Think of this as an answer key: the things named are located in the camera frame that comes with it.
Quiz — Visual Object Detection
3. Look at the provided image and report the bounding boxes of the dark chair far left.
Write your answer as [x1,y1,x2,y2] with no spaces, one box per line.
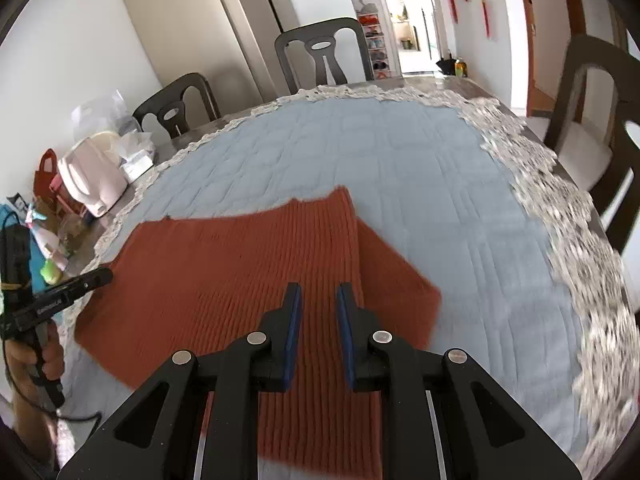
[132,73,220,139]

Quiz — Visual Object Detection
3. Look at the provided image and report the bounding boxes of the shoe rack with shoes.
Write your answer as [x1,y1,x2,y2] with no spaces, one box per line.
[357,13,392,79]

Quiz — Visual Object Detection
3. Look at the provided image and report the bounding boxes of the clear plastic bag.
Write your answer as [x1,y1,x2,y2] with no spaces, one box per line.
[70,90,140,141]

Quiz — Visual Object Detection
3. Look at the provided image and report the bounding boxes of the rust orange knit sweater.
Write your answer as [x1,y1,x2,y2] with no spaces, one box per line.
[75,188,440,479]

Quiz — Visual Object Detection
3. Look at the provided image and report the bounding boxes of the brown wooden door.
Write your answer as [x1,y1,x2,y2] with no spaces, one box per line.
[523,0,586,116]

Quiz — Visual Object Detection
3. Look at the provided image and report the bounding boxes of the dark chair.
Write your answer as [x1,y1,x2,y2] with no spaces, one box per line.
[274,18,374,94]
[132,73,220,139]
[544,35,639,252]

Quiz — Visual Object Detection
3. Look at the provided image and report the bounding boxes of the dark chair middle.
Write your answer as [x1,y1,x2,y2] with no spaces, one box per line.
[274,18,374,94]

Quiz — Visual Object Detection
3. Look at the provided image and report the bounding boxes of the red paper bag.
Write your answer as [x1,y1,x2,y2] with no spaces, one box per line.
[34,148,74,212]

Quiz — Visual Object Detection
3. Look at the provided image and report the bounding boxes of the beige refrigerator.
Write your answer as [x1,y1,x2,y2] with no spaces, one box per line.
[124,0,297,114]

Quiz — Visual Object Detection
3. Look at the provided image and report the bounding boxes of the dark chair right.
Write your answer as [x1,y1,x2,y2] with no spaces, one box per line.
[544,35,639,252]

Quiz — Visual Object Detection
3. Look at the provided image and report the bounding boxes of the light blue quilted mat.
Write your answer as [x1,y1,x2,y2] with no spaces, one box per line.
[49,95,589,480]

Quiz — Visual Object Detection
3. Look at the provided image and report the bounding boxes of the white plastic appliance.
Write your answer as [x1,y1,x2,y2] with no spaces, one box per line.
[58,130,129,218]

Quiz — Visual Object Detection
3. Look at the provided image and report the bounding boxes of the person's left hand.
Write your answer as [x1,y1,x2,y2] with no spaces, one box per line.
[6,321,65,387]

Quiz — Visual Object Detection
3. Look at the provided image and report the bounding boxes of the white tissue box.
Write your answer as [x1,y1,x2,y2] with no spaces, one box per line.
[116,131,156,183]

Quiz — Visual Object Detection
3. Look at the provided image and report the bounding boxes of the black cable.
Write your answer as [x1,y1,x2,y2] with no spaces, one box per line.
[0,209,104,424]

